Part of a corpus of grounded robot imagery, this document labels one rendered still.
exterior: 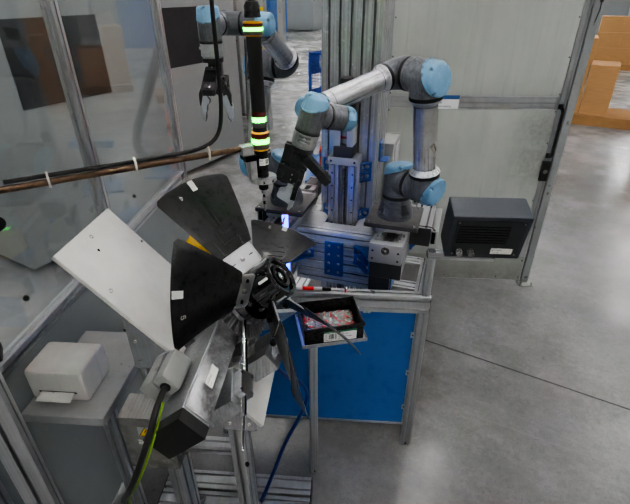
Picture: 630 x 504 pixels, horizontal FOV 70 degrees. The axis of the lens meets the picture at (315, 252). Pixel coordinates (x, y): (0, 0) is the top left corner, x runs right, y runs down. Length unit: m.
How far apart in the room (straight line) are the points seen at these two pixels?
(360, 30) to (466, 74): 1.16
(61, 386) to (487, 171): 2.64
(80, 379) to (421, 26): 2.42
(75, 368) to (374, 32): 1.56
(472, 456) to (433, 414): 0.27
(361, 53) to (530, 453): 1.94
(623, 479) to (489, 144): 1.90
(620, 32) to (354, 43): 13.23
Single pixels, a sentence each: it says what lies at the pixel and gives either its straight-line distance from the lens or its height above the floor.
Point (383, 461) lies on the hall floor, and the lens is 2.31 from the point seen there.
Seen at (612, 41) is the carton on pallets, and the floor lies 0.66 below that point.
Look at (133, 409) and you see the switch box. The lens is 1.47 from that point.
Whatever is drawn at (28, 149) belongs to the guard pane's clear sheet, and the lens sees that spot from 1.60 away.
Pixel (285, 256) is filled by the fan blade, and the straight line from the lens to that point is 1.35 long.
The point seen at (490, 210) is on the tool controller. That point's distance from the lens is 1.62.
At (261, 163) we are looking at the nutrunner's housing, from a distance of 1.16.
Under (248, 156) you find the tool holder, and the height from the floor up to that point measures 1.53.
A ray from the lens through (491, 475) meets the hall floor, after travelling 2.38.
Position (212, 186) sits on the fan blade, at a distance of 1.30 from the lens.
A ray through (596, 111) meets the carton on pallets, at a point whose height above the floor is 0.20.
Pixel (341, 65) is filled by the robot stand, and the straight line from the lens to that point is 1.99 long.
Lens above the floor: 1.88
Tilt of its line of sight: 30 degrees down
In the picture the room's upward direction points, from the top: straight up
